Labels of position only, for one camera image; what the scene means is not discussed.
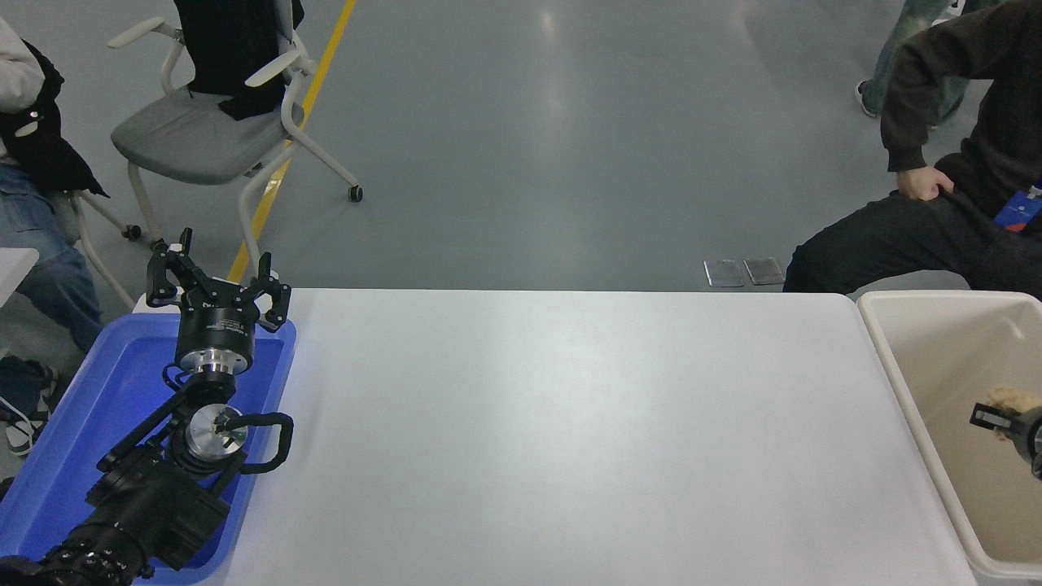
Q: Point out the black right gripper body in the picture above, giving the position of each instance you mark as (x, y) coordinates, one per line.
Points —
(1034, 443)

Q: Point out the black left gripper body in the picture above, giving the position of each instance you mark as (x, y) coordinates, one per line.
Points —
(216, 330)

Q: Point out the tan paper ball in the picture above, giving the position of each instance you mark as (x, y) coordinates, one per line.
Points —
(1013, 399)

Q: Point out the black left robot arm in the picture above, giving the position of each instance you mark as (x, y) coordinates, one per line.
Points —
(146, 505)

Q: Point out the person's hand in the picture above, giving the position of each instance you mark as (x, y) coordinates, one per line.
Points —
(921, 182)

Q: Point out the large pale plastic bin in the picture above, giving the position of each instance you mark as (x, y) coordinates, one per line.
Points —
(944, 382)

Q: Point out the grey white office chair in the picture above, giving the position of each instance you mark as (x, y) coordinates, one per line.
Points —
(183, 138)

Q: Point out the person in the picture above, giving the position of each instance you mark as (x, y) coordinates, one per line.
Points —
(41, 236)
(961, 81)
(899, 41)

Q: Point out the blue plastic tray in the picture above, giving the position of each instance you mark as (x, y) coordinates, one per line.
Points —
(89, 423)

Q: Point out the small white table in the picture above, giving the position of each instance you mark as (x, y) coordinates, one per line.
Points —
(15, 268)

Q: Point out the dark shoe white sole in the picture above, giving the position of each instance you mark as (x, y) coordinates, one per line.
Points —
(20, 391)

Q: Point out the blue red badge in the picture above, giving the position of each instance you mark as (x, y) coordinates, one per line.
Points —
(1019, 213)

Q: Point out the black garment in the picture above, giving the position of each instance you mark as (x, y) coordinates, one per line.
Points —
(228, 49)

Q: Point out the metal floor plate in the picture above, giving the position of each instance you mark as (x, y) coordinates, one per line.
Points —
(764, 271)
(724, 273)

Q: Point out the white chair frame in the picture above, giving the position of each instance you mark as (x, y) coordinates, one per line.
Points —
(102, 260)

